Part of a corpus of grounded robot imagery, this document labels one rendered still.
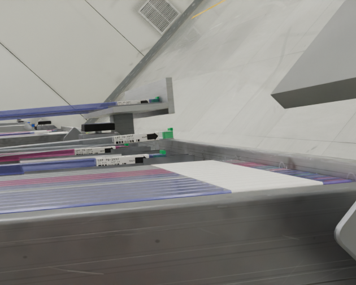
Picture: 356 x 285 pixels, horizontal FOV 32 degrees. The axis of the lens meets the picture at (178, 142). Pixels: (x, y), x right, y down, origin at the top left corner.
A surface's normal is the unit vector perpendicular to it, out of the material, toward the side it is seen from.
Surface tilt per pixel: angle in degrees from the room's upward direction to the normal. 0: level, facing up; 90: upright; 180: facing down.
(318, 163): 45
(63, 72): 90
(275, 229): 90
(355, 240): 90
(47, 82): 90
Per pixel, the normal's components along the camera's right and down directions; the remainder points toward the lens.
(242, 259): 0.27, 0.04
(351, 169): -0.96, 0.07
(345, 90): -0.62, 0.75
